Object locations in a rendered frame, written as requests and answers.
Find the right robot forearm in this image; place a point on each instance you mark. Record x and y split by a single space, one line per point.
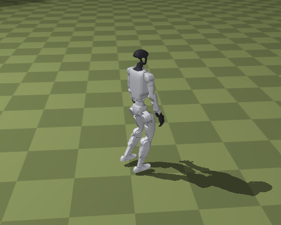
155 105

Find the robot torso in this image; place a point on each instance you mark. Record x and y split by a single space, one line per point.
139 90

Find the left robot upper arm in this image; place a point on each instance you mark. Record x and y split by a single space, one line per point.
128 74

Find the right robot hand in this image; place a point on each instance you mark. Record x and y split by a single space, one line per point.
161 118

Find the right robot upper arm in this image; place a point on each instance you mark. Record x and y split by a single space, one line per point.
149 79

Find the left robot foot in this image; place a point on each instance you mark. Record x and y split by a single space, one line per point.
131 156

